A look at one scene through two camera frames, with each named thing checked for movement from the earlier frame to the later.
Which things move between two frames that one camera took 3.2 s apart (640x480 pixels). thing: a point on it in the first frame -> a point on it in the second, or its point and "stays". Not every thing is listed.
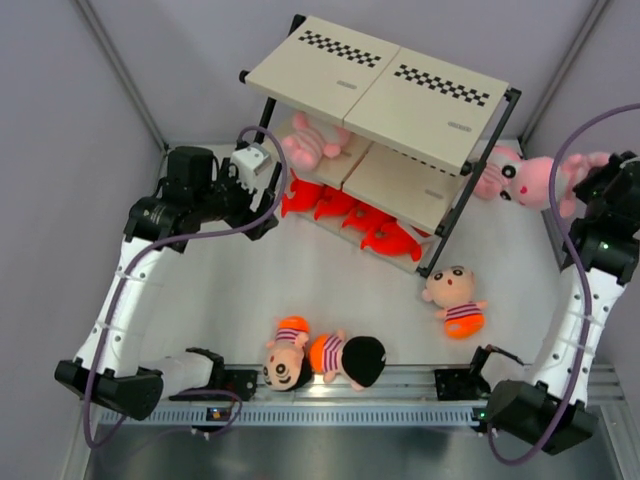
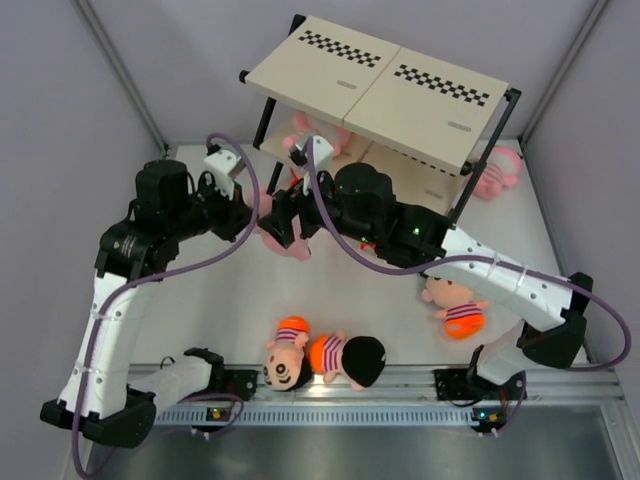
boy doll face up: (286, 366) stays
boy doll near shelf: (452, 289) stays
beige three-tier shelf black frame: (372, 141) stays
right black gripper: (582, 187) -> (286, 208)
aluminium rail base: (451, 383) stays
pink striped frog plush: (527, 182) -> (298, 248)
